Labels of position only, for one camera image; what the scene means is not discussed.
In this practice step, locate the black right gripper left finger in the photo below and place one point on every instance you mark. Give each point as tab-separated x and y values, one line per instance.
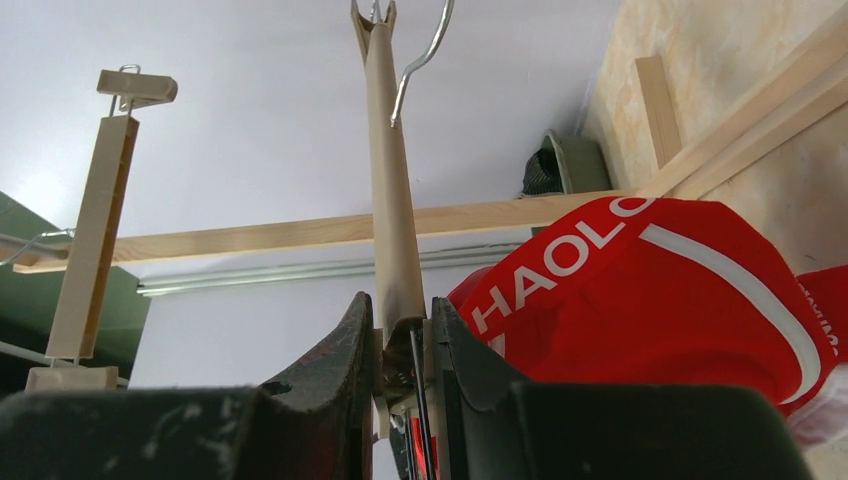
310	421

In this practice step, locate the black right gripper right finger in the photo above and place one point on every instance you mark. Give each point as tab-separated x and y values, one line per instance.
495	423

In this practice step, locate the beige clip hanger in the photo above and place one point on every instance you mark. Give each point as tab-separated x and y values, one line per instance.
405	353
93	232

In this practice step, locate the red underwear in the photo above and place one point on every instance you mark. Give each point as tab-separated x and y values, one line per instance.
666	291

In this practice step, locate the black striped garment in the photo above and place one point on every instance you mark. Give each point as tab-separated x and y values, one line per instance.
542	176

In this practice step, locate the grey plastic bin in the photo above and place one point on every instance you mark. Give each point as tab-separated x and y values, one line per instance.
581	162

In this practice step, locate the wooden clothes rack frame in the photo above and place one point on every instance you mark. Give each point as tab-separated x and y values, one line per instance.
807	85

